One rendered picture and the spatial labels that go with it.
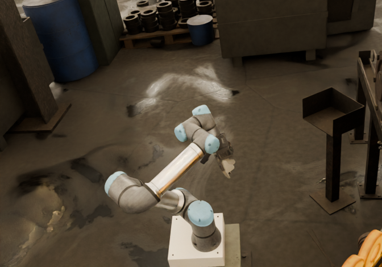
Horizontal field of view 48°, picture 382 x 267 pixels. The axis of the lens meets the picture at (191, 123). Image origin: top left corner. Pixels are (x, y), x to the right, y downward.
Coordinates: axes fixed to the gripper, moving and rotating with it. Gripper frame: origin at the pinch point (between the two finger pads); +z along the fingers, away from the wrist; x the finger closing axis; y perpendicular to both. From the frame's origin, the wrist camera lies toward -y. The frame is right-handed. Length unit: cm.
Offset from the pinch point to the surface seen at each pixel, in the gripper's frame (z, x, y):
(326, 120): 12, 53, 51
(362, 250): 24, -50, 46
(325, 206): 67, 60, 30
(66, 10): -133, 237, -142
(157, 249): 42, 30, -70
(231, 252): 38.8, -3.2, -15.8
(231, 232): 35.3, 9.0, -14.9
